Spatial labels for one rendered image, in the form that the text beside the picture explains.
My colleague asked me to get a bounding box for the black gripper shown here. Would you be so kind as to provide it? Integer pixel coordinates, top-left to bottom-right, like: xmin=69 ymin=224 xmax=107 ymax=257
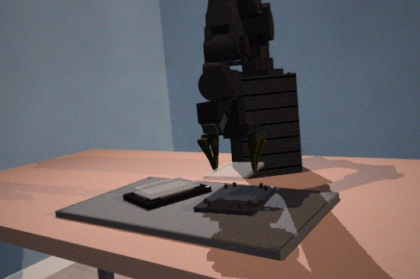
xmin=198 ymin=121 xmax=267 ymax=173

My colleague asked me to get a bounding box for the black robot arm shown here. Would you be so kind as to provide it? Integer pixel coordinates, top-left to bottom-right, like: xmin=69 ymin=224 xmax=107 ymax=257
xmin=197 ymin=0 xmax=283 ymax=135

